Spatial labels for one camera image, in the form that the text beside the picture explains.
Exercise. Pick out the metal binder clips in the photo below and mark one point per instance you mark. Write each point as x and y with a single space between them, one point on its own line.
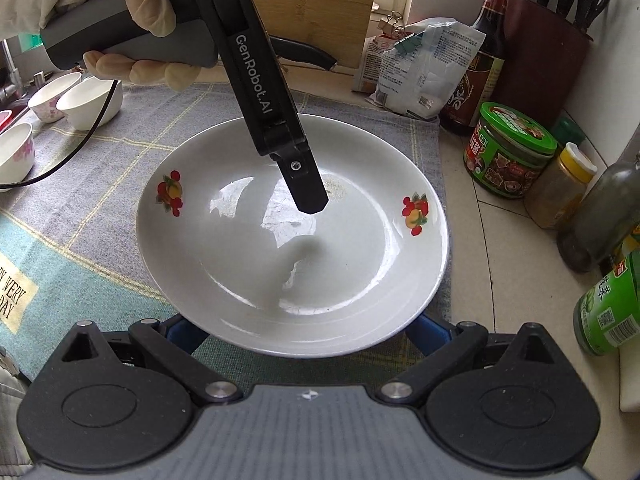
390 24

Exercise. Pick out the small green container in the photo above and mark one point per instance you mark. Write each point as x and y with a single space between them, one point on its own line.
570 132

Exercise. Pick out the yellow label bottle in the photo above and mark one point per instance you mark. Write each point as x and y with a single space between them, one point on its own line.
630 240

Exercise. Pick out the dark soy sauce bottle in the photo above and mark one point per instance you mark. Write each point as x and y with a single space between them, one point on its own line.
480 85

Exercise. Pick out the white blue food bag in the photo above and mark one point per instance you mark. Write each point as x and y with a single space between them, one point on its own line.
425 75

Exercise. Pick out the red sink basin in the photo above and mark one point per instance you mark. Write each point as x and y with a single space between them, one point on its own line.
5 119

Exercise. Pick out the bamboo cutting board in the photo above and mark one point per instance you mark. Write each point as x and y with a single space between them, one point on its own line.
330 10

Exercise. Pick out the person's light clothing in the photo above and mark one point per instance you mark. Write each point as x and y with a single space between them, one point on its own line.
10 410

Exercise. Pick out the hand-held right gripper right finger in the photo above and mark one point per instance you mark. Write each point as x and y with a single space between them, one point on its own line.
427 332

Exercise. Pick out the small metal sink knob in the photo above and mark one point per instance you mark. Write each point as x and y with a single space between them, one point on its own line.
40 78

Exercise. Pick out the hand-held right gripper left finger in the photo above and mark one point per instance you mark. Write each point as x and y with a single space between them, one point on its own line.
182 335

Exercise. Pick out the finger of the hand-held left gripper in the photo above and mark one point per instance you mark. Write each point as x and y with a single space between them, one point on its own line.
305 185

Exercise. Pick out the white fruit print plate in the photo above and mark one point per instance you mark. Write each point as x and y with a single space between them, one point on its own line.
250 270

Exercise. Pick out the clear glass bottle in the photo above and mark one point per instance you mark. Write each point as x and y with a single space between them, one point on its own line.
595 220

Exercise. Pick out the yellow lidded spice jar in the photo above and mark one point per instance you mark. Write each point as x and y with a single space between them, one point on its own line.
555 195

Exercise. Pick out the green plastic bottle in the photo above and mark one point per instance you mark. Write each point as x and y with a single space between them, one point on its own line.
610 310

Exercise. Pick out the orange white food bag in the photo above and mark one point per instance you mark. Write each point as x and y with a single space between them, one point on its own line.
370 65

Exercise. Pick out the green lidded sauce jar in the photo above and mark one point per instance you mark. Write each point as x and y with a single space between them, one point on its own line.
505 160

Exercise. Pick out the white pink flower bowl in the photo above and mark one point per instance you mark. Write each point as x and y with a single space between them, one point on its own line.
15 152
50 95

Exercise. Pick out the plain white bowl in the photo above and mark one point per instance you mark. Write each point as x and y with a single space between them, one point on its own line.
82 105

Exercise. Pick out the dark red knife block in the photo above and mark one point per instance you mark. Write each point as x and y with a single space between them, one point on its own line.
540 60

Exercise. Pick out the grey teal checked cloth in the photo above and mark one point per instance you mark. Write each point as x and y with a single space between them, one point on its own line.
90 220

